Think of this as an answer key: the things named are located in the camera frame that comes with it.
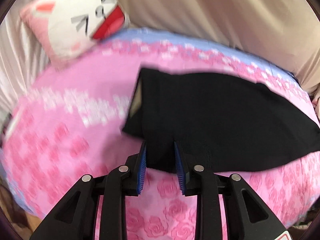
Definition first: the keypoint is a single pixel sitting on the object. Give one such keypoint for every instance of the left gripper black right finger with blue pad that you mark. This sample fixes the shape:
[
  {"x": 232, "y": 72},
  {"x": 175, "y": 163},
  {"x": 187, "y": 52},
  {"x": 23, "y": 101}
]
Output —
[{"x": 247, "y": 215}]

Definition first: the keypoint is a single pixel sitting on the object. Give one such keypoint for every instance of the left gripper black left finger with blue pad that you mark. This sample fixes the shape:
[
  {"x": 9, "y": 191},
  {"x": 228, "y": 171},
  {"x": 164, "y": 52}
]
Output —
[{"x": 75, "y": 215}]

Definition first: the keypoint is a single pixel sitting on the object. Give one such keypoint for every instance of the black pants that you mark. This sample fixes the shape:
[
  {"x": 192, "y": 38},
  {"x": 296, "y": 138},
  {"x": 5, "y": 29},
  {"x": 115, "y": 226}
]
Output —
[{"x": 224, "y": 122}]

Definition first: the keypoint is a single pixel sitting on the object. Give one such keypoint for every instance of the white satin fabric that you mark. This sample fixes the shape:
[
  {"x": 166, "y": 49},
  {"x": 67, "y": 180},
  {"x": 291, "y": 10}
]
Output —
[{"x": 22, "y": 57}]

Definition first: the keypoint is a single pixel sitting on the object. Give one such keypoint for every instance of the cat face pillow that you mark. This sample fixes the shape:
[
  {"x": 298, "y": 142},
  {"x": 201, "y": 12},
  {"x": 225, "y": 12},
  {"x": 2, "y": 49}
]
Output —
[{"x": 68, "y": 28}]

